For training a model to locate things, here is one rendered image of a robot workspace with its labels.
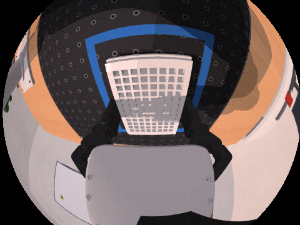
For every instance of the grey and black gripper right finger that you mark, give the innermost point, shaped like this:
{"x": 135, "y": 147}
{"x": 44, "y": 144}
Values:
{"x": 199, "y": 134}

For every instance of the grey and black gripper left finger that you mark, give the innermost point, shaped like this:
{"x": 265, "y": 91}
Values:
{"x": 101, "y": 134}

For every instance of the blue taped rectangle outline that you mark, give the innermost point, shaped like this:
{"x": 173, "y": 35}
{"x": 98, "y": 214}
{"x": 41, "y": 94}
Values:
{"x": 151, "y": 29}

